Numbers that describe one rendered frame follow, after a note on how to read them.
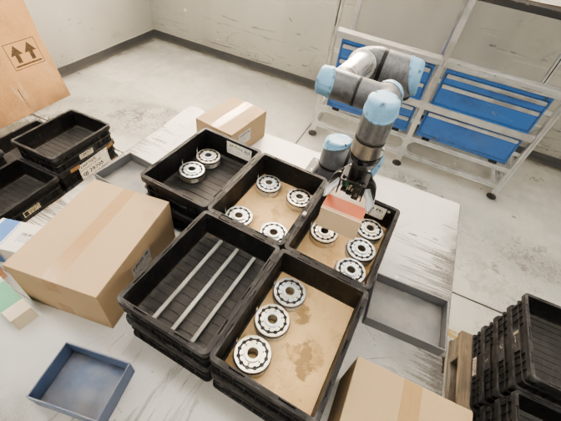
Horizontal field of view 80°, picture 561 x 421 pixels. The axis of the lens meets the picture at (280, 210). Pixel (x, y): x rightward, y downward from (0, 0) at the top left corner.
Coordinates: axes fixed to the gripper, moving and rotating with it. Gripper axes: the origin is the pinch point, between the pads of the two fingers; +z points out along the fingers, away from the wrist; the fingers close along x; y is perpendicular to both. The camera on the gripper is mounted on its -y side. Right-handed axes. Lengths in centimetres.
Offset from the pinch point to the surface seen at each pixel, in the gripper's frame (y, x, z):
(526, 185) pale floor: -232, 133, 111
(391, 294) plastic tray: -4.8, 27.0, 39.4
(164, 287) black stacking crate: 37, -41, 27
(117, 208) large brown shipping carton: 23, -70, 20
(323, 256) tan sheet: 1.1, -1.2, 26.8
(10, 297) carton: 59, -83, 33
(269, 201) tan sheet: -13.3, -29.7, 26.9
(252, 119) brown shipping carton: -59, -62, 24
